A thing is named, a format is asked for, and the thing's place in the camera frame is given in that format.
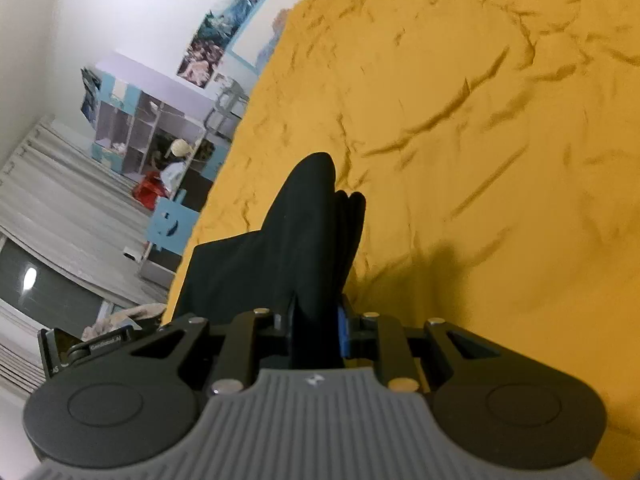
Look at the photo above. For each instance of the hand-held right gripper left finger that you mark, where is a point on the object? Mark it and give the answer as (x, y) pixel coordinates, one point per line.
(291, 327)

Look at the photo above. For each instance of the blue chair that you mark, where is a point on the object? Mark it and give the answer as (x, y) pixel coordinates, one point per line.
(170, 222)

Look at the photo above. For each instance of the grey pleated curtain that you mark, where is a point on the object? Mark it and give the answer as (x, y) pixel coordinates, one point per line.
(65, 200)

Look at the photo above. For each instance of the lilac blue shelf unit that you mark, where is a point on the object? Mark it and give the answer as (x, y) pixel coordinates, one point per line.
(145, 120)

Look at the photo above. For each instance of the dark window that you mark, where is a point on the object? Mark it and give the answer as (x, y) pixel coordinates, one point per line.
(50, 285)

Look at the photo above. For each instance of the beige cloth pile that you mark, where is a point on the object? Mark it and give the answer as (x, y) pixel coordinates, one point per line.
(125, 317)

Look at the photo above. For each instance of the grey metal rack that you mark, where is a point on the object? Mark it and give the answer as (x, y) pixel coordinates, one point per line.
(227, 105)

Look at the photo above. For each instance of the pinkish wall poster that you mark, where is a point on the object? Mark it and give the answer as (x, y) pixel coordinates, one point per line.
(200, 65)

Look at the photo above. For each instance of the yellow blanket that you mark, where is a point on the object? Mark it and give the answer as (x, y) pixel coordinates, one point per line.
(475, 160)

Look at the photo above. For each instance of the white blue bed headboard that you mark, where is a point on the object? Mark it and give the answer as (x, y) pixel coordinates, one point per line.
(260, 25)

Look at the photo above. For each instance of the white cloth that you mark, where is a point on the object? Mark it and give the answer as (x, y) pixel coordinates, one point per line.
(172, 174)

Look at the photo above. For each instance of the blue sea wall poster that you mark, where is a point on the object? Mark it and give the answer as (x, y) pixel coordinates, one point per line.
(235, 5)

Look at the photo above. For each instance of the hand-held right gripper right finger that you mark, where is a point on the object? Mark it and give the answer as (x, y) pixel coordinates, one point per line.
(342, 332)

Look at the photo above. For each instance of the cream hat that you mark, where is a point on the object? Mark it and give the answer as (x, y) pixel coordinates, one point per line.
(178, 148)

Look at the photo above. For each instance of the red bag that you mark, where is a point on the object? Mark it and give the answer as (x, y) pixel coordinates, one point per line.
(149, 190)

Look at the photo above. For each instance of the black pants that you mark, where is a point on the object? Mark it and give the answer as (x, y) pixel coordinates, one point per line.
(295, 240)

